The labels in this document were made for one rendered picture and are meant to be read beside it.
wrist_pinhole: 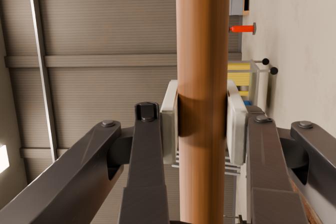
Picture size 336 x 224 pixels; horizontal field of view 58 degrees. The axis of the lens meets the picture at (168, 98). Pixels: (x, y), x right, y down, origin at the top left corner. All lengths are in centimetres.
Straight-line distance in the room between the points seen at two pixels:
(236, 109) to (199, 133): 3
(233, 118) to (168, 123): 3
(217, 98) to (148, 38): 782
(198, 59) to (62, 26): 845
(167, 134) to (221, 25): 7
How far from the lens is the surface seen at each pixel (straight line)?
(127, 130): 15
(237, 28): 621
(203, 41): 17
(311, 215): 189
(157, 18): 794
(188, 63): 17
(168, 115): 15
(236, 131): 16
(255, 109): 18
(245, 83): 648
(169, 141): 16
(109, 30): 819
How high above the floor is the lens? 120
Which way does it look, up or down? 5 degrees up
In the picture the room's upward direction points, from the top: 90 degrees counter-clockwise
